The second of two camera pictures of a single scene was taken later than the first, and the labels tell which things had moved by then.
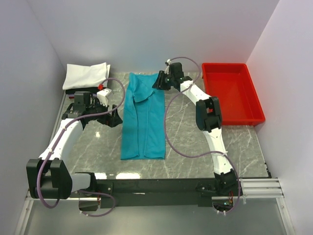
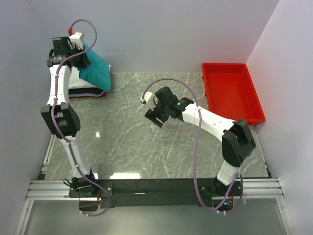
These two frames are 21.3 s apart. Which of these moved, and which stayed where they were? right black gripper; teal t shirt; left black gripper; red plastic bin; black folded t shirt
Moved: left black gripper; right black gripper; teal t shirt
Stayed: red plastic bin; black folded t shirt
